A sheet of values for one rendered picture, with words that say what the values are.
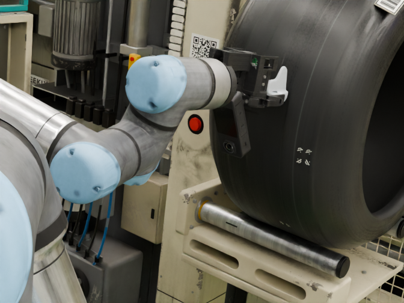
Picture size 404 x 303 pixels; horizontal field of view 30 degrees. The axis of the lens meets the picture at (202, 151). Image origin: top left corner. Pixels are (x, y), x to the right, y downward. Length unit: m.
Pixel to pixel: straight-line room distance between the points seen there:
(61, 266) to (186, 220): 0.94
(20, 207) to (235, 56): 0.67
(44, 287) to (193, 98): 0.45
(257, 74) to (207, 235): 0.54
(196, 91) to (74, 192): 0.22
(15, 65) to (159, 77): 0.72
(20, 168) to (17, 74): 1.13
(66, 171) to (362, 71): 0.57
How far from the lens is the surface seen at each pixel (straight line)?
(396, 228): 1.70
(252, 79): 1.15
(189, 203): 1.59
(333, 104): 1.27
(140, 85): 1.00
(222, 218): 1.58
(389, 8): 1.32
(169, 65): 1.00
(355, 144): 1.31
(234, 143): 1.17
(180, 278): 1.81
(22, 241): 0.48
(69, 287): 0.68
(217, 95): 1.07
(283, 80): 1.24
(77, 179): 0.92
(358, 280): 1.67
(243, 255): 1.55
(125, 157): 0.96
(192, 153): 1.69
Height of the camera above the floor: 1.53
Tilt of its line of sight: 18 degrees down
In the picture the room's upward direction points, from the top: 7 degrees clockwise
